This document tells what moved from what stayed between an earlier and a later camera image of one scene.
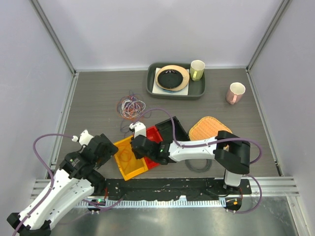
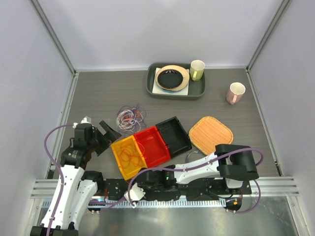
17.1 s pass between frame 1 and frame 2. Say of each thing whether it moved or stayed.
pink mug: stayed
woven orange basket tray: stayed
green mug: stayed
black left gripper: moved
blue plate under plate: stayed
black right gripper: moved
